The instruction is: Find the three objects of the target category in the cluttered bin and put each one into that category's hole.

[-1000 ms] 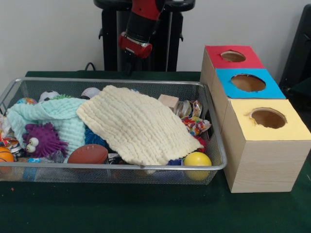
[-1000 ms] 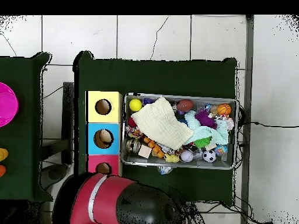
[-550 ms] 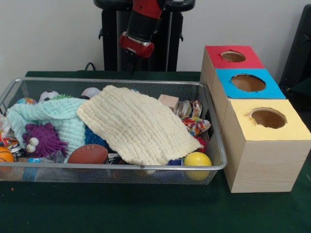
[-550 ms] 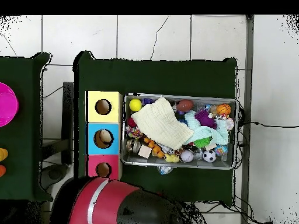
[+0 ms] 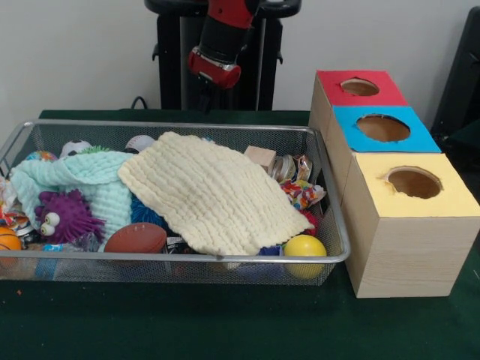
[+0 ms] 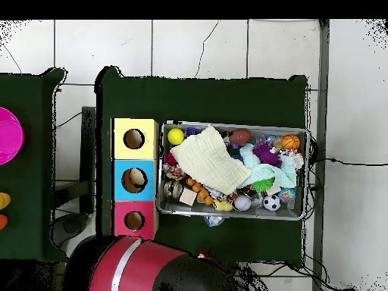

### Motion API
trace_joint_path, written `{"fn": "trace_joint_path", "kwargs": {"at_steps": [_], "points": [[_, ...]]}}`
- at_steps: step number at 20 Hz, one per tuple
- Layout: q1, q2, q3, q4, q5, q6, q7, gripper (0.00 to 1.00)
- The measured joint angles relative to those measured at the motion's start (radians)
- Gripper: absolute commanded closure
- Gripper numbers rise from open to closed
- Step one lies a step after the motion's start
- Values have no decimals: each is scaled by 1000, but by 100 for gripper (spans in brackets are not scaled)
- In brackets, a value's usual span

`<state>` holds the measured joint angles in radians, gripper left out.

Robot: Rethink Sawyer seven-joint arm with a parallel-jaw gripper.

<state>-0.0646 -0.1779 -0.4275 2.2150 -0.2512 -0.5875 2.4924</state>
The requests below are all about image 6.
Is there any brown toy football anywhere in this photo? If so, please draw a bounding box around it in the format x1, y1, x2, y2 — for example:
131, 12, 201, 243
228, 129, 252, 146

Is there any small wooden block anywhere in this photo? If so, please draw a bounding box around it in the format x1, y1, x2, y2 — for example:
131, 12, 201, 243
178, 189, 198, 207

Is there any black cable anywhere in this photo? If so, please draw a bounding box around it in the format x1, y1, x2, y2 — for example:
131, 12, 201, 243
308, 157, 388, 167

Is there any clear plastic packet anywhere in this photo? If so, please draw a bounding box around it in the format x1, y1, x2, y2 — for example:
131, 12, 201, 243
203, 215, 225, 229

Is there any cream yellow cloth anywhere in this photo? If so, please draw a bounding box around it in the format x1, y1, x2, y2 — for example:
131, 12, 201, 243
169, 124, 252, 196

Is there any orange toy basketball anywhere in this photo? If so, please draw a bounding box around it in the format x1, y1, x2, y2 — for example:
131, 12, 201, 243
281, 134, 301, 151

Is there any dark green side table cloth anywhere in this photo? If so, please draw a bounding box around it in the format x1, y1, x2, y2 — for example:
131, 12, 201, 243
0, 67, 69, 264

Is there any green spiky ball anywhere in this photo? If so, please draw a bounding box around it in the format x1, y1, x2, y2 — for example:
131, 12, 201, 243
251, 178, 275, 194

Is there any yellow ball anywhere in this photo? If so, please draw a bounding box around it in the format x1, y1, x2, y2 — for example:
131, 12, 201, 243
167, 127, 186, 146

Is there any white ball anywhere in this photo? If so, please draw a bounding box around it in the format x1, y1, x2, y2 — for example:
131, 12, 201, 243
233, 194, 252, 212

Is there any clear mesh bin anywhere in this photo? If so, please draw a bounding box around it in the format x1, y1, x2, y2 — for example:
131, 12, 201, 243
155, 120, 310, 221

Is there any mint green cloth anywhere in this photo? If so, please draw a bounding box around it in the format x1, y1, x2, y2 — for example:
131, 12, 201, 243
239, 142, 298, 189

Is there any magenta plate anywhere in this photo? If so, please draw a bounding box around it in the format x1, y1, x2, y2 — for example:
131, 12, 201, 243
0, 106, 25, 166

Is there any purple spiky toy with eyes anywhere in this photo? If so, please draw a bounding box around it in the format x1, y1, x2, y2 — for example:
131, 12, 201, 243
252, 142, 283, 168

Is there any small soccer ball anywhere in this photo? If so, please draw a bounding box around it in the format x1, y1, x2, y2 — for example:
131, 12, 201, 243
263, 194, 283, 213

